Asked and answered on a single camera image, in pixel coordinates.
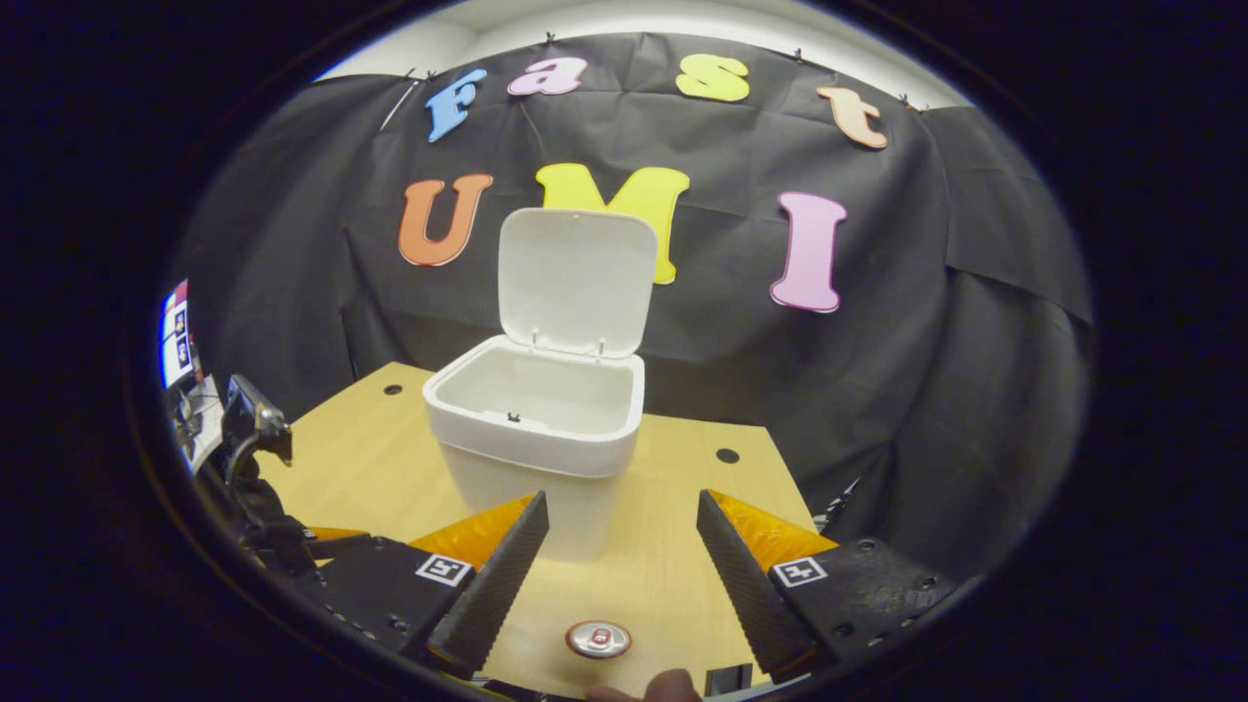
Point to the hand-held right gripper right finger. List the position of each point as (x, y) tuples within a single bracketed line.
[(741, 585)]

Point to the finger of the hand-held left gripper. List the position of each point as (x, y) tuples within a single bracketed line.
[(336, 535)]

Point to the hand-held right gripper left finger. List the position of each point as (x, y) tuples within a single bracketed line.
[(497, 585)]

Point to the red pop can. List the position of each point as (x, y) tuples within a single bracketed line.
[(598, 640)]

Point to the white desktop garbage bin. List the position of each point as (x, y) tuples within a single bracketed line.
[(546, 419)]

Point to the wooden desktop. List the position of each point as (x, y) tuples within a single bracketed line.
[(370, 458)]

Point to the computer monitor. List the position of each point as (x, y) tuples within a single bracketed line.
[(175, 336)]

